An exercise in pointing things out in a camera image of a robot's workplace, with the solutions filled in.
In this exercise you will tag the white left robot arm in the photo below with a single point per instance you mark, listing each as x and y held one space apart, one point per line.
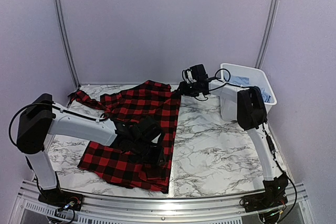
45 117

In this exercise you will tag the left aluminium corner post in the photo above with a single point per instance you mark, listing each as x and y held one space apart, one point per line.
66 43

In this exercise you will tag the aluminium corner post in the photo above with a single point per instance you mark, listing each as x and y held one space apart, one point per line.
66 43
267 33

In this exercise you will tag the red black plaid shirt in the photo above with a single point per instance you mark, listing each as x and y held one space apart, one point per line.
116 167

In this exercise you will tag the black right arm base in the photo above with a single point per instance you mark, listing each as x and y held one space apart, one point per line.
273 196

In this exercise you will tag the light blue shirt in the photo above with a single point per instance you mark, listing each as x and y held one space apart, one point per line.
244 82

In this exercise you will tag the white plastic laundry bin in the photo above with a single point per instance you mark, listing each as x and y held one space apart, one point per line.
247 100

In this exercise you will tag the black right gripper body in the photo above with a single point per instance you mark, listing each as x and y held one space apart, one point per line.
191 91

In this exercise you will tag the right aluminium corner post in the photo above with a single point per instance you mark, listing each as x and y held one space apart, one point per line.
267 33

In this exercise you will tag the aluminium front frame rail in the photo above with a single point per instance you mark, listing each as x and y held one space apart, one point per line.
113 209

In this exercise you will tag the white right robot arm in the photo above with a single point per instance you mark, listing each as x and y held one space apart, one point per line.
257 129

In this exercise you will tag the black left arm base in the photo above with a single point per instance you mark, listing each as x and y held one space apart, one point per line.
59 198

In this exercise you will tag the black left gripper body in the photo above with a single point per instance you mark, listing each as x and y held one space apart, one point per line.
142 150

